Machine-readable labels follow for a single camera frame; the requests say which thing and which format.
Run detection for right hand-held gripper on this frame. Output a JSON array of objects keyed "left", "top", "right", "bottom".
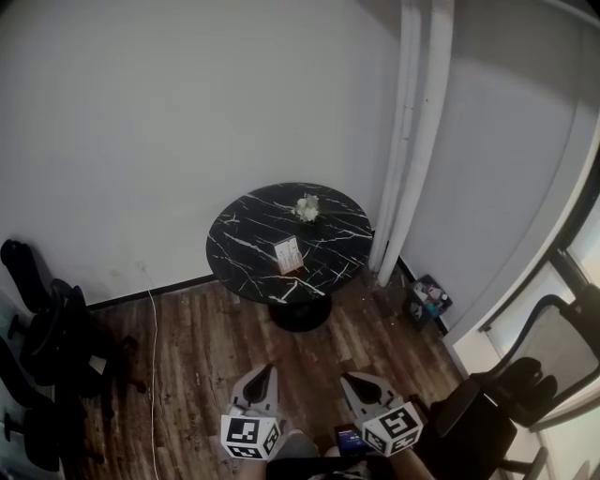
[{"left": 340, "top": 372, "right": 426, "bottom": 457}]

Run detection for person's right forearm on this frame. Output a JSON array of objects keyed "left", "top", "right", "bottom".
[{"left": 387, "top": 447, "right": 430, "bottom": 480}]

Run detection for dark box of small items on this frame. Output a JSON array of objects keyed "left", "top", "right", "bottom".
[{"left": 404, "top": 275, "right": 454, "bottom": 332}]

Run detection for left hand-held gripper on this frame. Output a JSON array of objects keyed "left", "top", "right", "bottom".
[{"left": 220, "top": 363, "right": 286, "bottom": 463}]

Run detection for white cable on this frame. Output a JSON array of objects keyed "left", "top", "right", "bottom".
[{"left": 135, "top": 262, "right": 159, "bottom": 480}]

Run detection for person's left forearm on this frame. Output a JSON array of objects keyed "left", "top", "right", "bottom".
[{"left": 222, "top": 457, "right": 269, "bottom": 480}]

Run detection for black device with lit screen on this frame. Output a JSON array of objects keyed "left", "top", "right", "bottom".
[{"left": 333, "top": 425, "right": 370, "bottom": 457}]

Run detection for round black marble table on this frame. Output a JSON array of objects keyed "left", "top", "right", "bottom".
[{"left": 205, "top": 182, "right": 374, "bottom": 332}]

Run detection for window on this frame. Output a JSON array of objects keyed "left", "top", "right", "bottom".
[{"left": 452, "top": 177, "right": 600, "bottom": 480}]

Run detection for grey mesh office chair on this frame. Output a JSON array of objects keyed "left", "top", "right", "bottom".
[{"left": 421, "top": 293, "right": 600, "bottom": 480}]

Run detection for person's grey shorts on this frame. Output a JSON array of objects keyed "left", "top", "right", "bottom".
[{"left": 276, "top": 429, "right": 321, "bottom": 471}]

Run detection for white flower bouquet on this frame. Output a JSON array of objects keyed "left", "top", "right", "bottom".
[{"left": 291, "top": 192, "right": 322, "bottom": 223}]

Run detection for small wooden stand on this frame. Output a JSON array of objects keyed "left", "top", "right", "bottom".
[{"left": 274, "top": 236, "right": 305, "bottom": 275}]

